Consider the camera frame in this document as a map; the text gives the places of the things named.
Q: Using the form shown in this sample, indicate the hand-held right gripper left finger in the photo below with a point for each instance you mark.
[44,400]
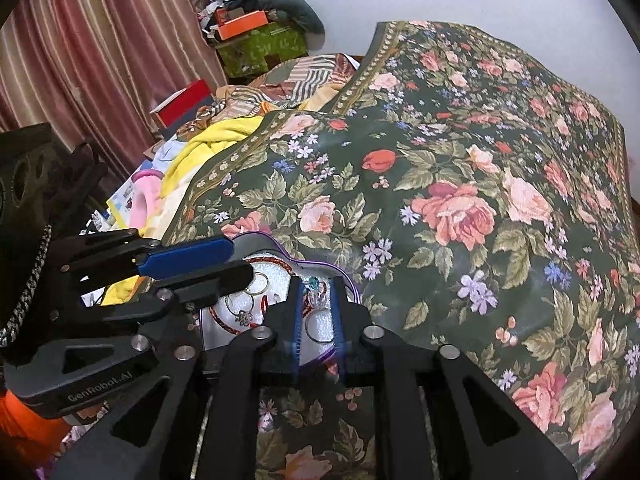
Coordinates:
[298,320]

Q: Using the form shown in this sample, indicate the pink plastic object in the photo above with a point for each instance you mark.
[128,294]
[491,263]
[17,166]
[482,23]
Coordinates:
[146,200]

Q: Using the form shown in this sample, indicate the green patterned box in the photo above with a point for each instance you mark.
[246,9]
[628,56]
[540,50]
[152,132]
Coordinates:
[260,50]

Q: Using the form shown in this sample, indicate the orange cloth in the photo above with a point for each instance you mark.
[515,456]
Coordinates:
[25,415]

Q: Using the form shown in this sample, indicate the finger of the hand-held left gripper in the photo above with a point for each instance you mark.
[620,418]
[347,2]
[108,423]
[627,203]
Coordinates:
[190,255]
[210,280]

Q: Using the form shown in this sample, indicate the purple heart-shaped jewelry box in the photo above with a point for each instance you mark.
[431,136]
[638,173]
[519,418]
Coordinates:
[272,274]

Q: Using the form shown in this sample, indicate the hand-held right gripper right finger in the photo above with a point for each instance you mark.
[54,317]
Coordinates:
[340,320]

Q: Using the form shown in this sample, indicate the pink striped curtain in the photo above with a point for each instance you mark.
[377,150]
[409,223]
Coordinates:
[100,45]

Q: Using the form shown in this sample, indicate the floral blanket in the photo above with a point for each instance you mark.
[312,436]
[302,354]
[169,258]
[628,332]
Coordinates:
[475,185]

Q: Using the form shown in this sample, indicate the yellow cloth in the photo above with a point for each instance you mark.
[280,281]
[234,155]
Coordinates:
[210,145]

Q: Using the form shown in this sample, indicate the brown striped cloth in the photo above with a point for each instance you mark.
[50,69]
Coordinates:
[300,77]

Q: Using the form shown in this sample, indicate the orange box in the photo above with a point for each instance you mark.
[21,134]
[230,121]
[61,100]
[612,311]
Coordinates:
[242,25]

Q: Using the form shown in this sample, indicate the red box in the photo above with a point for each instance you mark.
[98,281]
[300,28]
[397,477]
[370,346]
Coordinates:
[182,105]

